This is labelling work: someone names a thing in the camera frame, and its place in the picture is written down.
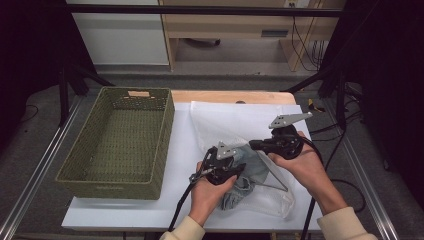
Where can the person's right hand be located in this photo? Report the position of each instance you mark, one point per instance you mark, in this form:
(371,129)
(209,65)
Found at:
(310,170)

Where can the white cabinet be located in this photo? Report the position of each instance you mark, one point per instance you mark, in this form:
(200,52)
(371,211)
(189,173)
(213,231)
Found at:
(120,40)

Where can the person's left hand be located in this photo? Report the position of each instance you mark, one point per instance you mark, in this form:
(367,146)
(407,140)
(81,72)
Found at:
(206,196)

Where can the yellow and black tool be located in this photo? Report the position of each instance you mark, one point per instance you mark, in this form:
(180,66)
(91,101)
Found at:
(314,105)

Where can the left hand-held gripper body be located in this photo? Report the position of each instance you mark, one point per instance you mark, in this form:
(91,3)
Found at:
(218,166)

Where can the light blue denim jeans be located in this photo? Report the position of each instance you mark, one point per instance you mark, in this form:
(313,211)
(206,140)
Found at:
(255,163)

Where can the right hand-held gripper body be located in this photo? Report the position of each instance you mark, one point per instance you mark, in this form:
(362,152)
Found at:
(286,143)

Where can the green woven basket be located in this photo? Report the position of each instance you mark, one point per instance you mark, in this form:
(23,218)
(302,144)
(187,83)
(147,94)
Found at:
(110,140)

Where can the white mesh laundry bag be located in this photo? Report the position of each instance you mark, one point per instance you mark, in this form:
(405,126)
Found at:
(226,123)

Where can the aluminium floor rail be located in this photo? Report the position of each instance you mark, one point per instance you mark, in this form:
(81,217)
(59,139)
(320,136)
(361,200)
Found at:
(363,180)
(36,173)

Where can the black curtain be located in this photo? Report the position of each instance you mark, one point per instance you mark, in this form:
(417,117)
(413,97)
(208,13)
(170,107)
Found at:
(30,50)
(386,83)

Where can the black metal stand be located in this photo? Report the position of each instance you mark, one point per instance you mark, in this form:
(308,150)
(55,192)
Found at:
(63,96)
(340,100)

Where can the black horizontal bar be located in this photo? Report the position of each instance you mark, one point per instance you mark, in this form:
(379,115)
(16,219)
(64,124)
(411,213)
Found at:
(200,10)

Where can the light wooden desk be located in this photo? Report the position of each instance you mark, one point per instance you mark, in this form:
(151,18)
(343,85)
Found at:
(226,26)

